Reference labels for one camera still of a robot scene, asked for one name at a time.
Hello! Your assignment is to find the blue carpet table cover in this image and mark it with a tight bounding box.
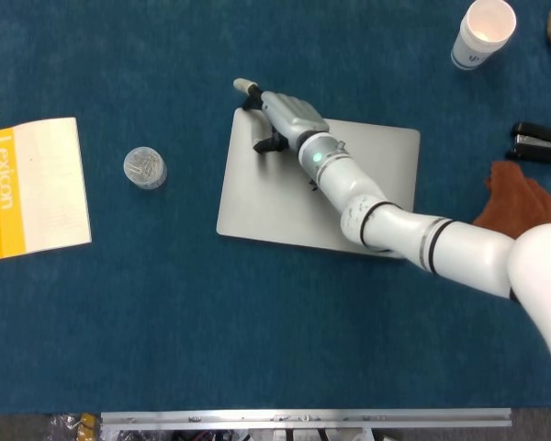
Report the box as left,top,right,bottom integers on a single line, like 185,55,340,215
0,0,551,414

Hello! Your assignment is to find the orange white Lexicon booklet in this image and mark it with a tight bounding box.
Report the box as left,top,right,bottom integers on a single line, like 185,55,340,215
0,117,93,261

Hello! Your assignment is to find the silver laptop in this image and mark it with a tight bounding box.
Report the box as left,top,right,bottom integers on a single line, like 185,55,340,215
216,107,422,259

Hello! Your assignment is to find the aluminium frame rail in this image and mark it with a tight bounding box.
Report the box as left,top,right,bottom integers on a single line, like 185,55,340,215
100,408,513,431

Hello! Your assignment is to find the clear plastic bag of parts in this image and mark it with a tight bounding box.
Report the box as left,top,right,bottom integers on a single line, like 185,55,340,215
45,413,103,441

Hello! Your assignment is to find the white paper cup stack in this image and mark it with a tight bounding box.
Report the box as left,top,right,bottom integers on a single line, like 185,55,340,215
450,0,518,72

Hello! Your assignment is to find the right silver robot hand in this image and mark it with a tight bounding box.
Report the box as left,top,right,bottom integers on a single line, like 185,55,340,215
232,77,330,155

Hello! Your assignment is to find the black stapler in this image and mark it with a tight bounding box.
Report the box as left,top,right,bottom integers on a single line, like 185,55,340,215
506,121,551,166

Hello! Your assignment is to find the clear jar of paper clips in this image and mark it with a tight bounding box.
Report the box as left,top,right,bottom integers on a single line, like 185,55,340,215
122,146,169,192

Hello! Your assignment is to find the red-brown folded cloth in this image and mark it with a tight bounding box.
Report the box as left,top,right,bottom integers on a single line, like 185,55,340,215
472,160,551,240

